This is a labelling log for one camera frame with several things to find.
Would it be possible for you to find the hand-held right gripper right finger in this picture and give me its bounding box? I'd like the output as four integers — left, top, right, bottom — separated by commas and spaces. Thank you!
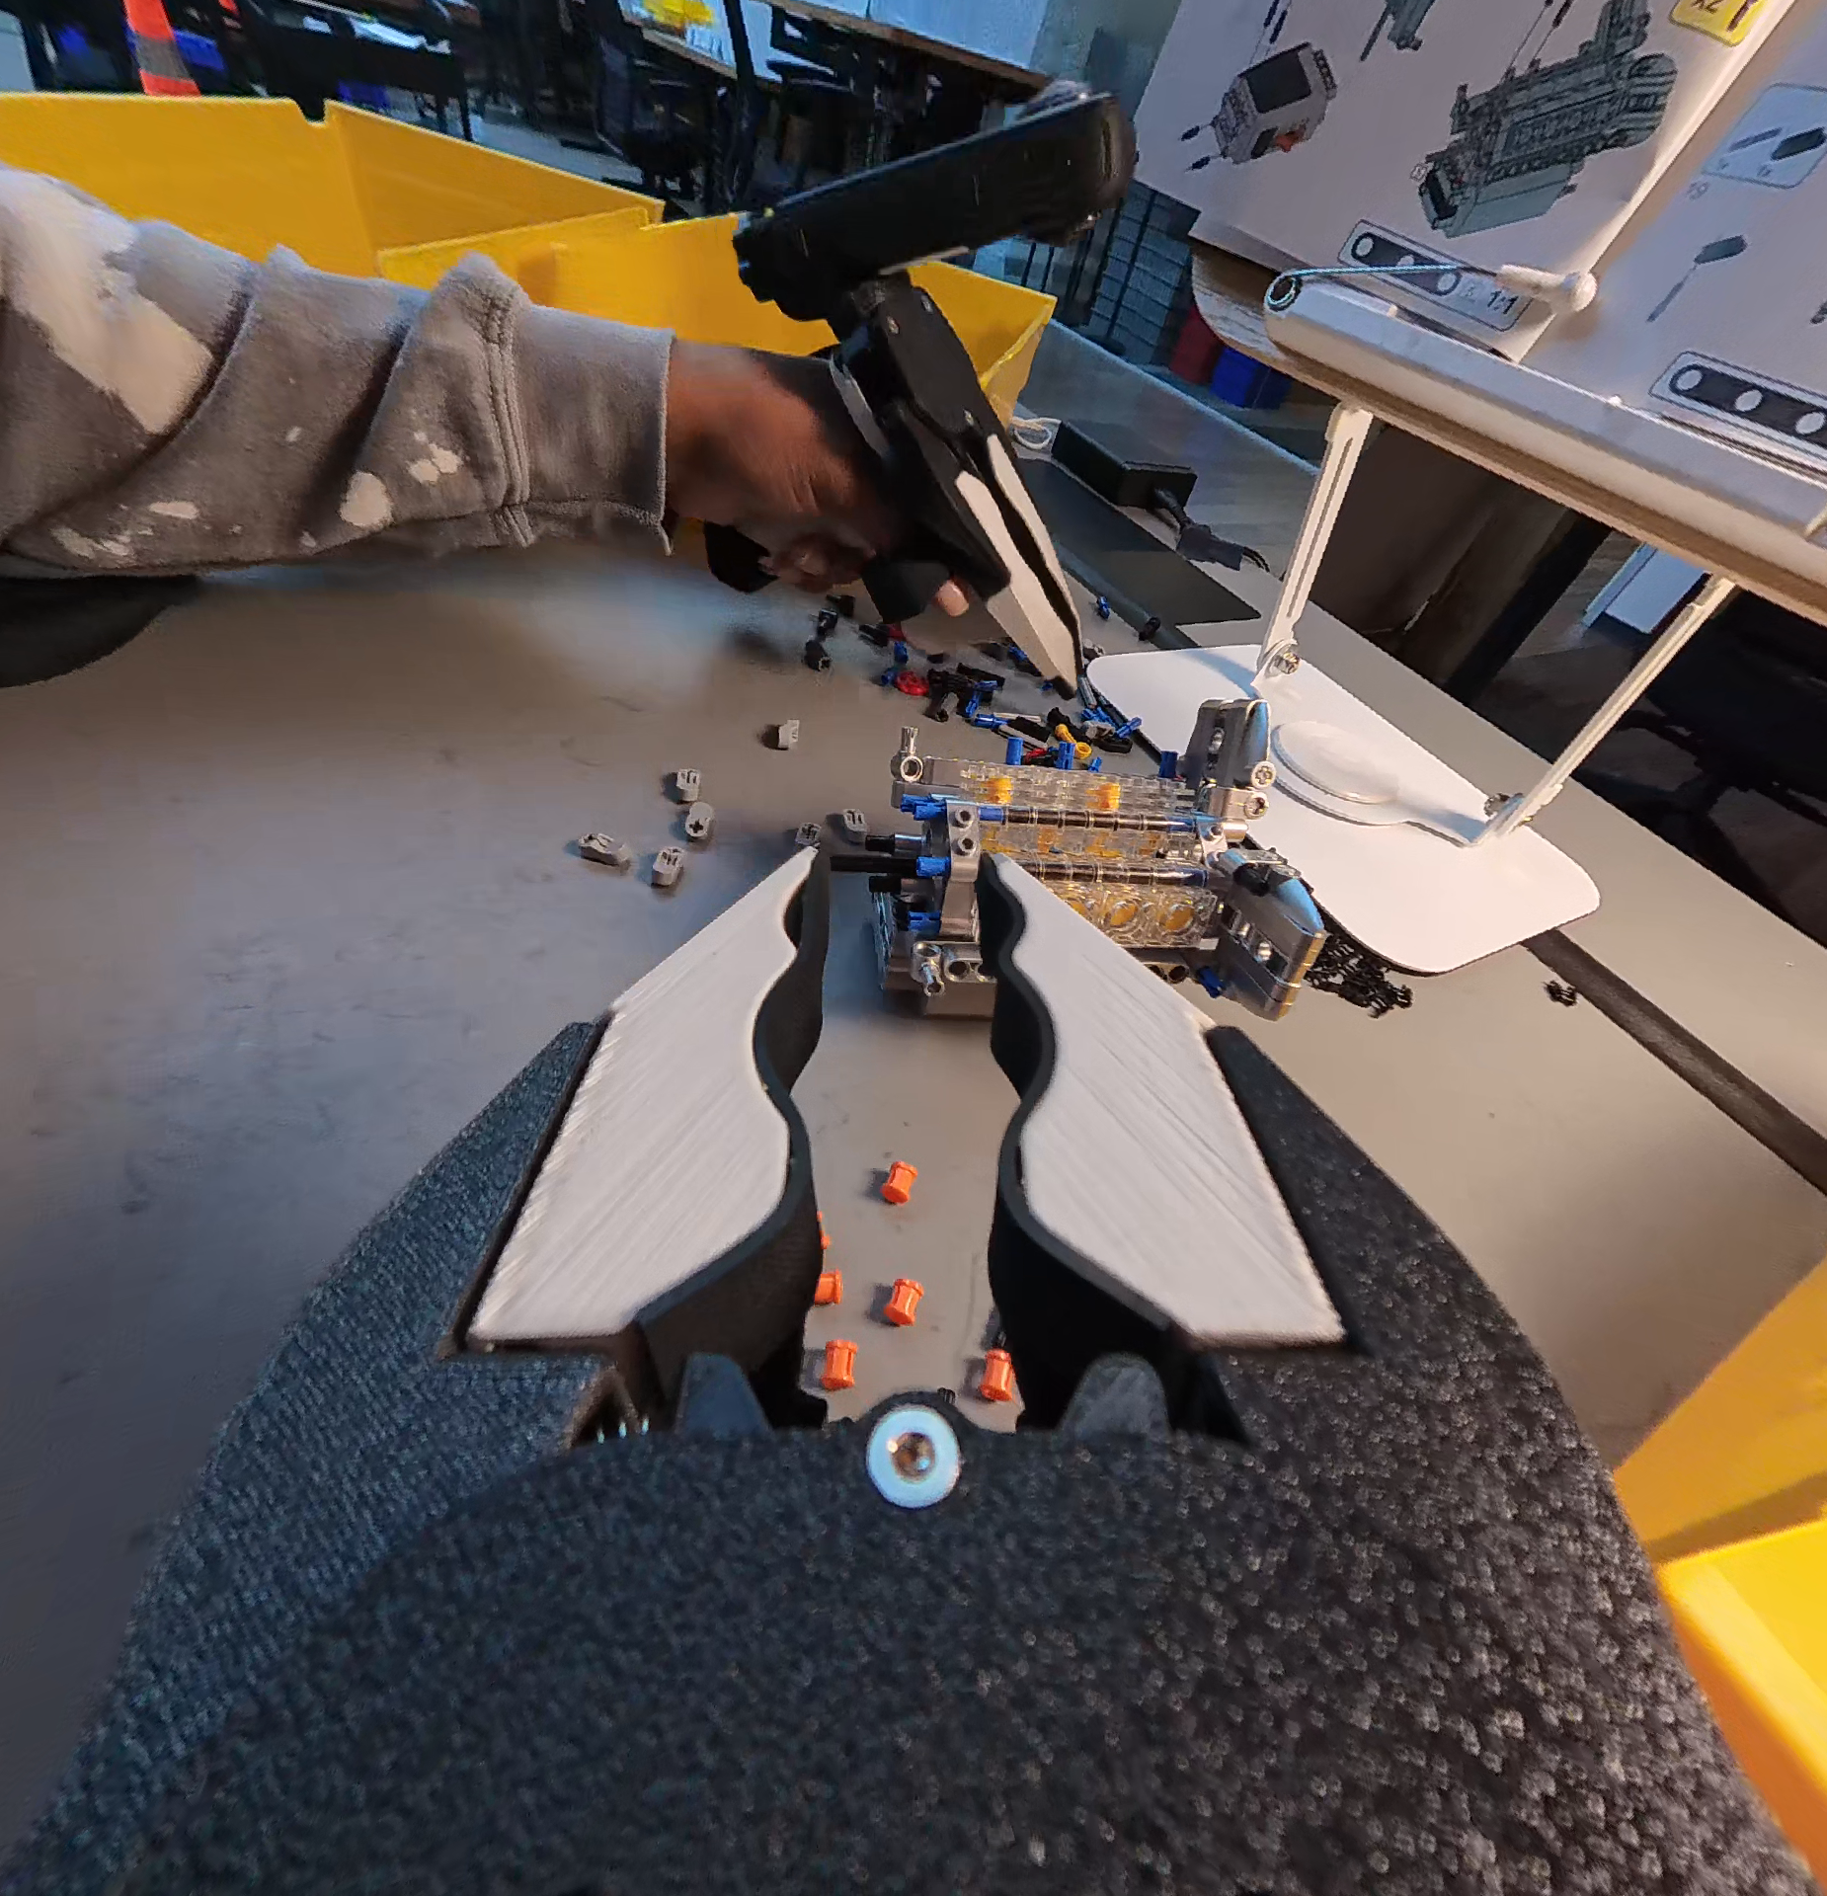
981, 855, 1351, 1431

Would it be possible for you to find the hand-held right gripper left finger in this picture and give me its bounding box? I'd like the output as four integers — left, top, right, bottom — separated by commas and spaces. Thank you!
456, 852, 834, 1425

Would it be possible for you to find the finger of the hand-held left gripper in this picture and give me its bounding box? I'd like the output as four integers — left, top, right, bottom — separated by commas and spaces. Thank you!
864, 408, 1018, 635
944, 446, 1093, 693

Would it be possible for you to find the cluster of orange bushes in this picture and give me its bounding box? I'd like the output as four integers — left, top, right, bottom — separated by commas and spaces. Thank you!
812, 1158, 1024, 1403

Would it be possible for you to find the toy brick engine model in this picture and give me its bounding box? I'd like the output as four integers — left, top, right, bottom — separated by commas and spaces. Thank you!
807, 697, 1411, 1024

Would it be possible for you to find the person's left forearm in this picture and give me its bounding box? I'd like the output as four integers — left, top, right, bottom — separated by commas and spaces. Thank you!
0, 147, 693, 579

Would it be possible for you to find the grey desk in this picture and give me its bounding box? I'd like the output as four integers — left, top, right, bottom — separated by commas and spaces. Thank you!
0, 325, 1827, 1896

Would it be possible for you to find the person's left hand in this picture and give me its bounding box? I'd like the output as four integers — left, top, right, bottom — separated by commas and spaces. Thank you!
668, 340, 922, 593

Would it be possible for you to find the pile of coloured brick parts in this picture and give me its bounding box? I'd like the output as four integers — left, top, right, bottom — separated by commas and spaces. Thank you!
796, 587, 1170, 772

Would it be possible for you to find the black power adapter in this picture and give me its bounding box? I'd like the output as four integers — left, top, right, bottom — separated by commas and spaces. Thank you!
1057, 423, 1201, 509

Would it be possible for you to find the pile of black pins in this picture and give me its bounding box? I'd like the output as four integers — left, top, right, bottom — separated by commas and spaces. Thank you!
1314, 949, 1417, 1019

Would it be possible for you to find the large yellow plastic bin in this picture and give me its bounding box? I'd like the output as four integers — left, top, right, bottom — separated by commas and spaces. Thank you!
381, 214, 1057, 430

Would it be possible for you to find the black office chair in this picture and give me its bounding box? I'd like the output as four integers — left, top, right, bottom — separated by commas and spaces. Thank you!
544, 0, 829, 208

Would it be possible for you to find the white book stand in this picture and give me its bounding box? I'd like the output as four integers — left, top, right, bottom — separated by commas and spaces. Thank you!
1085, 268, 1827, 973

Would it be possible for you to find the building instruction booklet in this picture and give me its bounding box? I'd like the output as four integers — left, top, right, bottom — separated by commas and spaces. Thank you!
1140, 0, 1827, 462

